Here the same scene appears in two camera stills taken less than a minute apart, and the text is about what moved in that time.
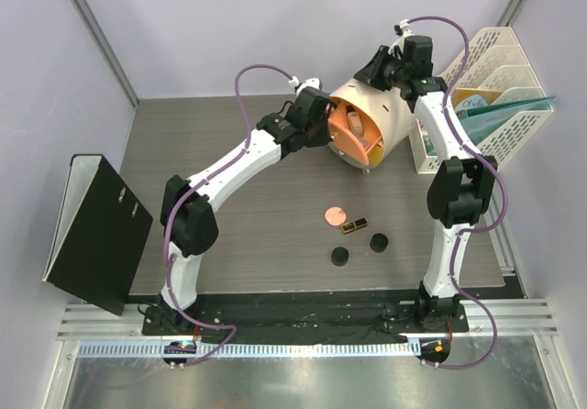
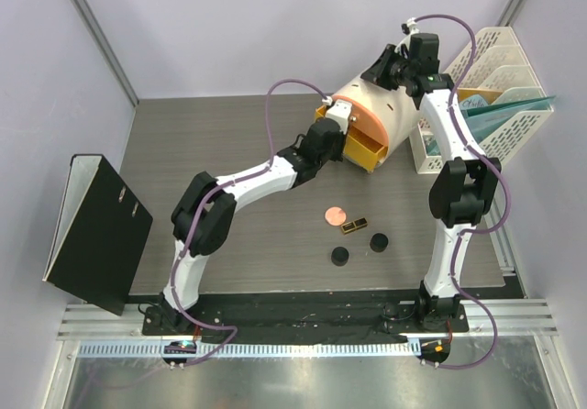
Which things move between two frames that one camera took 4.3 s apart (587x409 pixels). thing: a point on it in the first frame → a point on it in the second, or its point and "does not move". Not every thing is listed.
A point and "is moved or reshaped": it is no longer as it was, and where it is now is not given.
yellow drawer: (375, 155) is moved or reshaped
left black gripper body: (319, 133) → (335, 152)
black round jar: (379, 242) does not move
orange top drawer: (338, 121) is moved or reshaped
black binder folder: (99, 235) does not move
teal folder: (483, 123) does not move
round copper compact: (335, 215) does not move
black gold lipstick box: (354, 225) does not move
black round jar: (339, 256) does not move
